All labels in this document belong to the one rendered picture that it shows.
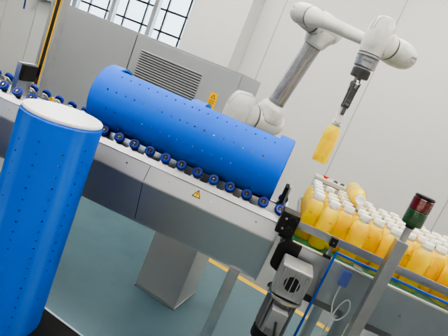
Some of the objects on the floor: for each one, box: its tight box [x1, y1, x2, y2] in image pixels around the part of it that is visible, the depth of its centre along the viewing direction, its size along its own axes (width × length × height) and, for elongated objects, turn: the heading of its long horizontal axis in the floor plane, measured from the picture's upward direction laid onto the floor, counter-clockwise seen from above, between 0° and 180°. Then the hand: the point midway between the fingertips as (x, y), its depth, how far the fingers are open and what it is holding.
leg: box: [200, 267, 240, 336], centre depth 175 cm, size 6×6×63 cm
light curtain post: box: [32, 0, 71, 97], centre depth 221 cm, size 6×6×170 cm
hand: (340, 115), depth 162 cm, fingers closed on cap, 4 cm apart
